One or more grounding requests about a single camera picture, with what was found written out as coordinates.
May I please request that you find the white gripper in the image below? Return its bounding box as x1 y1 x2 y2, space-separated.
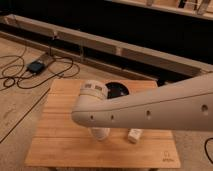
80 80 108 100

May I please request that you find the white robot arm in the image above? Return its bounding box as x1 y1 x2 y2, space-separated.
71 73 213 131

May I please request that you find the dark bowl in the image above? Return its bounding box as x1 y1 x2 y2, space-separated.
106 82 129 99

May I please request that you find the blue power adapter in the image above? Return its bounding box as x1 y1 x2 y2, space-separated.
27 61 45 74

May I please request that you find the wooden table board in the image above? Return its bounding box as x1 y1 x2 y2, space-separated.
25 79 181 170

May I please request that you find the black cable right side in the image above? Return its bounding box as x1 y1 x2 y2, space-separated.
203 137 213 165

